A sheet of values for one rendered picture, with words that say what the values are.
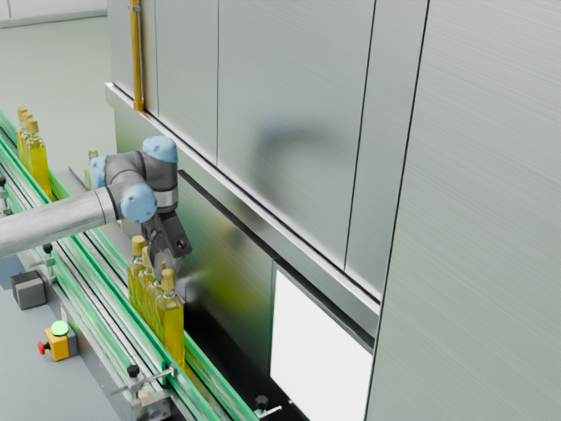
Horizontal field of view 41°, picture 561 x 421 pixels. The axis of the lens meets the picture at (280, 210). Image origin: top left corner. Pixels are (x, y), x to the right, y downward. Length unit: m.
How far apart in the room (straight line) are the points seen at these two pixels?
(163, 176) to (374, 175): 0.57
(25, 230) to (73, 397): 0.73
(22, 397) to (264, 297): 0.78
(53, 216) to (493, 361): 1.06
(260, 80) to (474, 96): 1.01
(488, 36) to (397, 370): 0.35
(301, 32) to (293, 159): 0.26
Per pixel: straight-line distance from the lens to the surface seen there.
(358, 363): 1.48
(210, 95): 1.77
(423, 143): 0.64
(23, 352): 2.32
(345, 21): 1.31
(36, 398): 2.17
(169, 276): 1.85
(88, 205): 1.55
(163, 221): 1.76
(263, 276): 1.69
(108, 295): 2.15
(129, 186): 1.56
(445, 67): 0.61
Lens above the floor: 2.23
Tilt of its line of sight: 30 degrees down
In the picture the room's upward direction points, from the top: 3 degrees clockwise
